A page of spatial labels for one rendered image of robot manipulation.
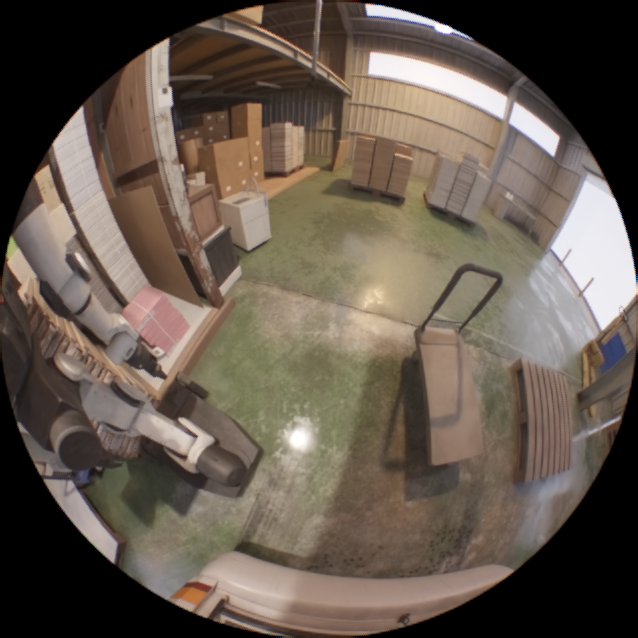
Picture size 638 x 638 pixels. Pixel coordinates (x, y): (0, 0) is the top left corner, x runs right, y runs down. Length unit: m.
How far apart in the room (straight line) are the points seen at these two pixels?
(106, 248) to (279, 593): 1.78
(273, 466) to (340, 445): 0.39
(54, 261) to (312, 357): 1.29
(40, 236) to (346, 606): 1.19
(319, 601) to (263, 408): 1.03
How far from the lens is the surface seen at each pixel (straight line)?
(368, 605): 0.96
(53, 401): 0.48
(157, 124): 1.18
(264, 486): 1.23
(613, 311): 9.15
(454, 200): 4.45
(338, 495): 1.23
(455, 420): 1.28
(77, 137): 1.52
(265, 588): 0.89
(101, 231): 1.47
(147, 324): 1.31
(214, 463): 0.92
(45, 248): 0.49
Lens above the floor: 1.19
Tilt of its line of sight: 53 degrees down
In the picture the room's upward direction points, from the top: 5 degrees clockwise
